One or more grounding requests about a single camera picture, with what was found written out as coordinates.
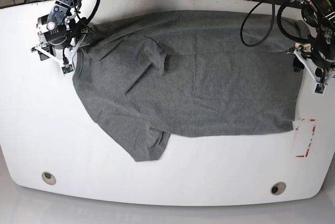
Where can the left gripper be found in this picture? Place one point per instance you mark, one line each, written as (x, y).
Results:
(303, 53)

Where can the left table grommet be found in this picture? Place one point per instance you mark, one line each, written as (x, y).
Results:
(48, 178)

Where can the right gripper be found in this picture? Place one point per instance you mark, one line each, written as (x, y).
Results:
(62, 55)

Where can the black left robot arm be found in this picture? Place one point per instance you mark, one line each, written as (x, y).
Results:
(314, 54)

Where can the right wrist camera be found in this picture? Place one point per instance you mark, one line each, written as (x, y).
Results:
(67, 68)

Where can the right table grommet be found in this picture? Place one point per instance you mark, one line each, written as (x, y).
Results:
(278, 188)

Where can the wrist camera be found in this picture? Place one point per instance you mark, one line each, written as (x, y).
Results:
(67, 68)
(320, 88)

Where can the grey T-shirt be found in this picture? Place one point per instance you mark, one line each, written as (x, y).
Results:
(186, 73)

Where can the table grommet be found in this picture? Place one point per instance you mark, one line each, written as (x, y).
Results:
(278, 188)
(48, 178)

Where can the red tape marker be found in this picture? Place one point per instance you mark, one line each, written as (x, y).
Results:
(304, 133)

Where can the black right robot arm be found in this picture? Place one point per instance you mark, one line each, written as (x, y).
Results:
(62, 32)

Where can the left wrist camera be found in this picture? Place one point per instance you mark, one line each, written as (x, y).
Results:
(320, 88)

